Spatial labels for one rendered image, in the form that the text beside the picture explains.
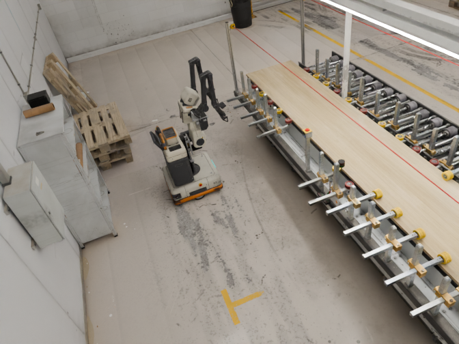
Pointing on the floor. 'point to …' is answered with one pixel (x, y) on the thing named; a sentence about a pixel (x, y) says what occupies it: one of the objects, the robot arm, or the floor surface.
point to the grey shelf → (67, 170)
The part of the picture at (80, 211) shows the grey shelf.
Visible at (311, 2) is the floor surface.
